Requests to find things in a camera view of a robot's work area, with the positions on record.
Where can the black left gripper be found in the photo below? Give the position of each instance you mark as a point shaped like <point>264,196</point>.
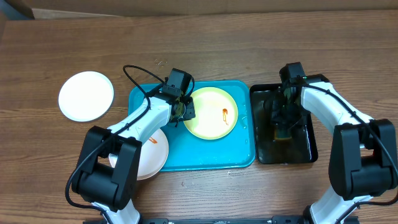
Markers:
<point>190,112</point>

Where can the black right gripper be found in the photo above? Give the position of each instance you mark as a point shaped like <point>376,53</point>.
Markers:
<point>281,121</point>

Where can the green yellow sponge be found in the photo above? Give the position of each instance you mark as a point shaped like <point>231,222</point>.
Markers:
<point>282,134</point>

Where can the yellow plate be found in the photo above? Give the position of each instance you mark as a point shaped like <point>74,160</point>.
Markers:
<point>216,113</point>

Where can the white plate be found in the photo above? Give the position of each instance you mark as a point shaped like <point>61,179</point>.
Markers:
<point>154,153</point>
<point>86,96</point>

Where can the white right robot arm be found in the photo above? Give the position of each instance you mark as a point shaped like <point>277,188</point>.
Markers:
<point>363,159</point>

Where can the black water tray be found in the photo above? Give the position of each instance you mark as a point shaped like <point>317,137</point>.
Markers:
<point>296,147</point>

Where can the blue plastic tray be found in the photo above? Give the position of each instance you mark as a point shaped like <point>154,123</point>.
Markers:
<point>235,150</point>

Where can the cardboard backdrop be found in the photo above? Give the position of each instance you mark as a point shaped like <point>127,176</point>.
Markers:
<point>194,7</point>

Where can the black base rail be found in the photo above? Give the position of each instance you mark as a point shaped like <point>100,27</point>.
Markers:
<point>274,220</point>

